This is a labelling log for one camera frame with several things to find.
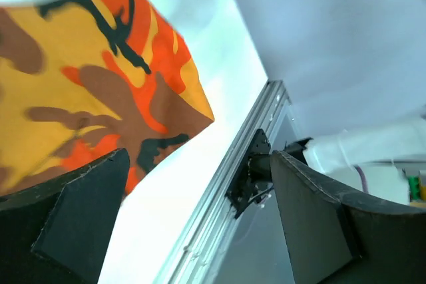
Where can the aluminium rail frame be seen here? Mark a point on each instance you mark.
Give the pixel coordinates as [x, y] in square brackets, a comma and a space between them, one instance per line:
[197, 254]

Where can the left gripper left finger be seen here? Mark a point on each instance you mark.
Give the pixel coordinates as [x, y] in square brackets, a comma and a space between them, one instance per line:
[59, 231]

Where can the orange camouflage trousers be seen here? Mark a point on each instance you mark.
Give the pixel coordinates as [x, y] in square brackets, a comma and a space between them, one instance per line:
[81, 78]

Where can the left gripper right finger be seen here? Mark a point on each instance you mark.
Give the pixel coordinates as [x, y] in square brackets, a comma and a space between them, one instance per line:
[337, 234]

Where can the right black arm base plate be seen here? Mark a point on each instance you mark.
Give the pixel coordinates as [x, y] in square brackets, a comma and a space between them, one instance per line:
[253, 170]

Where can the green and yellow blocks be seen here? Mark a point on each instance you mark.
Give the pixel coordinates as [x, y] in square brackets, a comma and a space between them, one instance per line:
[416, 183]

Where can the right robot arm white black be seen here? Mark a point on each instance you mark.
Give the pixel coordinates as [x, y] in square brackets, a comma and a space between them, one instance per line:
[354, 71]

